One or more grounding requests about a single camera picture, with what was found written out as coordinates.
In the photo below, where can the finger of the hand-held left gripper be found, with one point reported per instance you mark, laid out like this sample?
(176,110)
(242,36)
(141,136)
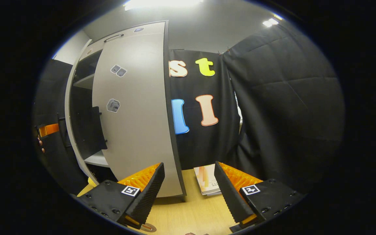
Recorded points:
(48,129)

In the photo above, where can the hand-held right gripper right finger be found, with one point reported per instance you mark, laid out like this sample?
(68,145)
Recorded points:
(227,192)

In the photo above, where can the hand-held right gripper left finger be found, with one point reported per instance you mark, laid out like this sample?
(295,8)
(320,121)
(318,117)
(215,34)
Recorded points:
(150,192)

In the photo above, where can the round brown coaster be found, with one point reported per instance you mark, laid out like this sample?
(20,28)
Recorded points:
(148,228)

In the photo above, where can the white cabinet door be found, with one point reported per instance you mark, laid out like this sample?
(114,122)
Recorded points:
(139,130)

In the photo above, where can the white and grey cabinet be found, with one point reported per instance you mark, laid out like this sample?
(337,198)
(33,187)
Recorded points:
(175,147)

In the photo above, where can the white cabinet floor board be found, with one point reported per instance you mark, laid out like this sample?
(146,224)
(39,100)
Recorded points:
(96,160)

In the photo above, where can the white cabinet shelf board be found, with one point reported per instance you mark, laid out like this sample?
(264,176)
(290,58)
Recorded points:
(85,81)

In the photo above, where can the white cabinet drawer front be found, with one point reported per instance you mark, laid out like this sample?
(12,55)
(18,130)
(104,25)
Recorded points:
(132,34)

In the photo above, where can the thin paper booklet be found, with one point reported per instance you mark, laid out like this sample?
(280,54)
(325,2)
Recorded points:
(206,179)

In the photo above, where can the black backdrop cloth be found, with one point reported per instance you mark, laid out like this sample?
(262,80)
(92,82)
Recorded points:
(49,85)
(289,107)
(207,147)

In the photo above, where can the long ceiling light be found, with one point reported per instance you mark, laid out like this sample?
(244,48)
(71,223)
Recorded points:
(270,22)

